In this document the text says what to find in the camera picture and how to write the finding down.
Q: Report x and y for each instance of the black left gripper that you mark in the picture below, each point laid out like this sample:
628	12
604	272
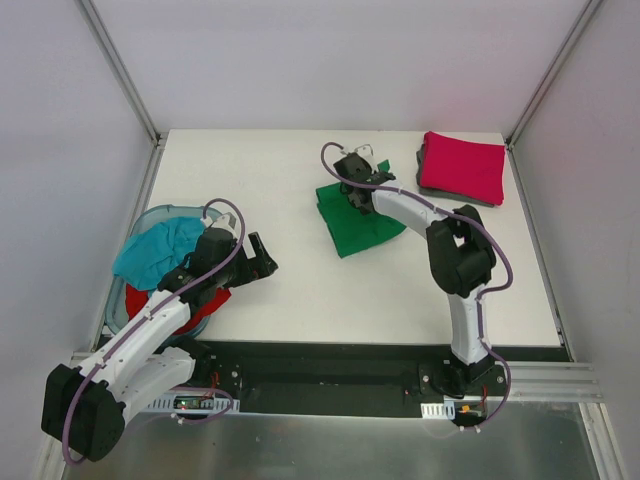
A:
251	263

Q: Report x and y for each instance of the aluminium front rail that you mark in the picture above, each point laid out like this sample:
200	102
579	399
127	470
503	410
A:
556	382

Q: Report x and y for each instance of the red t shirt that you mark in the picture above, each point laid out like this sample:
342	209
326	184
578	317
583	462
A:
135	300

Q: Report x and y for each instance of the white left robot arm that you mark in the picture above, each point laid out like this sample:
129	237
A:
87	407

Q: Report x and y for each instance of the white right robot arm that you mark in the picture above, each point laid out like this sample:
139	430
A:
461	260

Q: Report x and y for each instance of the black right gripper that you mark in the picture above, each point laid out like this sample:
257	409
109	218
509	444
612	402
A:
357	198

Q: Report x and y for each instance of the white cable duct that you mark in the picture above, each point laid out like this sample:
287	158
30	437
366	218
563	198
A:
184	404
438	411

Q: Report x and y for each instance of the left aluminium frame post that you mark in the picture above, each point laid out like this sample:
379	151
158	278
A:
108	48

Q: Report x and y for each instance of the aluminium frame post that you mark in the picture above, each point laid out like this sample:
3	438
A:
108	48
584	19

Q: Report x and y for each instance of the green t shirt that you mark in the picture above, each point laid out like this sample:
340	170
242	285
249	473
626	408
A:
350	231

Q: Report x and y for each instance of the right aluminium frame post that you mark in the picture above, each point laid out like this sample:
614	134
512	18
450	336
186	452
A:
584	19

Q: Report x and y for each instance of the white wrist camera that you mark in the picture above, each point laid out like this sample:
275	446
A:
226	222
365	151

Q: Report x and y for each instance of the folded magenta t shirt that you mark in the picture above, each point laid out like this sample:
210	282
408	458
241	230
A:
469	168

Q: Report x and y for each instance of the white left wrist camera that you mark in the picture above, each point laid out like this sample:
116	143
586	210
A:
226	222

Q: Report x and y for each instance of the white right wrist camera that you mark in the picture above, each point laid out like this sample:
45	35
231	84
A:
365	151

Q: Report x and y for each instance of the teal t shirt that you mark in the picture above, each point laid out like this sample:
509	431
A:
147	257

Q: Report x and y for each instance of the folded grey t shirt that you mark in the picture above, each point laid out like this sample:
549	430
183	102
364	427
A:
430	191

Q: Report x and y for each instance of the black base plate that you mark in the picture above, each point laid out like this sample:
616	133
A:
352	380

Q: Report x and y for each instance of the blue plastic basket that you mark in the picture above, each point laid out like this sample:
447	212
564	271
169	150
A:
116	316

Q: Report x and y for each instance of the right white cable duct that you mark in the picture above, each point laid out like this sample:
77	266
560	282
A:
438	411

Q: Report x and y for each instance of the left white cable duct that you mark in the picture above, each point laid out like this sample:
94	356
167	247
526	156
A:
184	404

